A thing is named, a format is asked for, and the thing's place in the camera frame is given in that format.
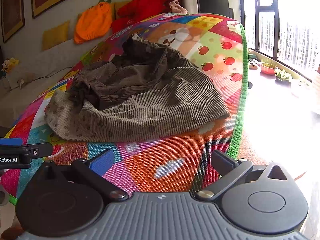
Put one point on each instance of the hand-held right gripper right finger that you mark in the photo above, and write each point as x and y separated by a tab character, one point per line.
222	160

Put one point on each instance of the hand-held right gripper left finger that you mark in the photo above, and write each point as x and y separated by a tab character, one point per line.
101	159

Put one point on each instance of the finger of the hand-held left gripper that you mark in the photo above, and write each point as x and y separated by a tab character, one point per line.
40	150
11	141

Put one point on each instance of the colourful printed play mat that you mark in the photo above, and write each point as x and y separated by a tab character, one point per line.
175	155

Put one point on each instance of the beige plush toy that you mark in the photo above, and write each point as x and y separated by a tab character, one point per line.
21	80

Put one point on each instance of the yellow plush toy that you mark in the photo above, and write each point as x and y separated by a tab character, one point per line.
11	63

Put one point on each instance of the beige sofa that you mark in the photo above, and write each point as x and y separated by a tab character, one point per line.
37	65

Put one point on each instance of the pink flower pot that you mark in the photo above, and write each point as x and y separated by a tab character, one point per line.
268	70

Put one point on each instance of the potted plant with white flowers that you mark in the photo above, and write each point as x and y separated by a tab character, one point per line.
282	76

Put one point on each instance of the yellow cushion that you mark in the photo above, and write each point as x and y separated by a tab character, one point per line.
120	8
56	35

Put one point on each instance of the orange pumpkin cushion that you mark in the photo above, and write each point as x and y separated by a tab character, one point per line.
92	22

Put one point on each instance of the red plush cushion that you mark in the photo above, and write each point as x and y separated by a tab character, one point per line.
145	7

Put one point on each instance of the pink plush toy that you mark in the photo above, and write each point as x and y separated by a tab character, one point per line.
177	7

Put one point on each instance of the black window frame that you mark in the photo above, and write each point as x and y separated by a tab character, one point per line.
275	35

